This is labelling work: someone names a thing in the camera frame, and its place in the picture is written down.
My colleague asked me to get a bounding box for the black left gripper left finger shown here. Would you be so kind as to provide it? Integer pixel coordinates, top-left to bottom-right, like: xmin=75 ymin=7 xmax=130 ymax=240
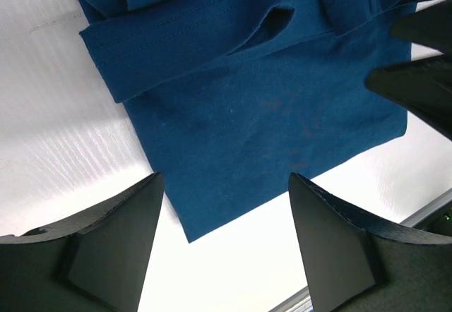
xmin=1 ymin=173 xmax=164 ymax=311

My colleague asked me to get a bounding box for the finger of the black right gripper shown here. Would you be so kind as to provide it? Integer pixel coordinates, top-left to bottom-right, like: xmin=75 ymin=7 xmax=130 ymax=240
xmin=390 ymin=0 xmax=451 ymax=55
xmin=365 ymin=56 xmax=451 ymax=128

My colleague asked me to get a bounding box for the blue t shirt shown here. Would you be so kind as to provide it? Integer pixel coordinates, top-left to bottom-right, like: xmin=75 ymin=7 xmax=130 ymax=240
xmin=78 ymin=0 xmax=430 ymax=241

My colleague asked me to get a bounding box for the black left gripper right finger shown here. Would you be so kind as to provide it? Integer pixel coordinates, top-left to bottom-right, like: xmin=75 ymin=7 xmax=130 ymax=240
xmin=289 ymin=173 xmax=451 ymax=311

